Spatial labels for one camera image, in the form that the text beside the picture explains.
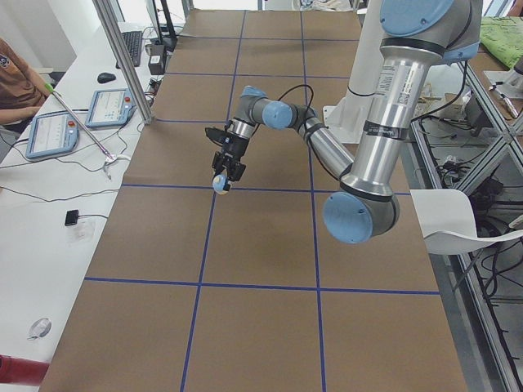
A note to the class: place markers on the teach pendant tablet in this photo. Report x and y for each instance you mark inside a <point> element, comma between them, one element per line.
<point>52,135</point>
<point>110,108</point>

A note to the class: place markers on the left teach pendant tablet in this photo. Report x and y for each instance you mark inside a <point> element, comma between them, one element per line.
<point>52,135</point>

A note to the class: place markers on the light blue call bell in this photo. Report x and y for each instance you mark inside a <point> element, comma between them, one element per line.
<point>220,184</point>

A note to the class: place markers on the black keyboard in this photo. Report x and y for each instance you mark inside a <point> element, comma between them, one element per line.
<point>133,41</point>

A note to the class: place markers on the green cloth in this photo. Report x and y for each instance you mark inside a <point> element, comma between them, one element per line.
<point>502,38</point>

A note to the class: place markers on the clear plastic bag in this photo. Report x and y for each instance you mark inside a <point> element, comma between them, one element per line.
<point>39,329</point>

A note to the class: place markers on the black computer mouse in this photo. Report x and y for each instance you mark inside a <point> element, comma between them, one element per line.
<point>103,78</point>

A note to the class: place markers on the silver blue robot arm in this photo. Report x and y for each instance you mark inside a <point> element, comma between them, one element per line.
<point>415,35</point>

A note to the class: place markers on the red object at edge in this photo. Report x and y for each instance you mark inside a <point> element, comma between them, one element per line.
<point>19,371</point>

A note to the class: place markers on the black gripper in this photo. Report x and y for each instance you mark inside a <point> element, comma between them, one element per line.
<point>233,147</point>

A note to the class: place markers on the black power adapter box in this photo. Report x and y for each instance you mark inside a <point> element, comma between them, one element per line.
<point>157,60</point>

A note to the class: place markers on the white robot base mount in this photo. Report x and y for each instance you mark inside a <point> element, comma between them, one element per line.
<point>346,119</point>

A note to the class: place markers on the aluminium frame post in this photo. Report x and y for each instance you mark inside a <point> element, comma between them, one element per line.
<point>110,25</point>

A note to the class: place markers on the metal grabber stick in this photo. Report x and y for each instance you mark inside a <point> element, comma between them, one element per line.
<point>109,157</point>

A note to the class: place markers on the person in brown shirt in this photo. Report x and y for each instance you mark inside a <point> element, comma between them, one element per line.
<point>23,90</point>

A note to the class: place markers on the right teach pendant tablet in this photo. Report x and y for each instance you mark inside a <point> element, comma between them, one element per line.
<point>110,108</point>

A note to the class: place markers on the small black square device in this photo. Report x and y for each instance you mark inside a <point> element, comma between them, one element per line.
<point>71,217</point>

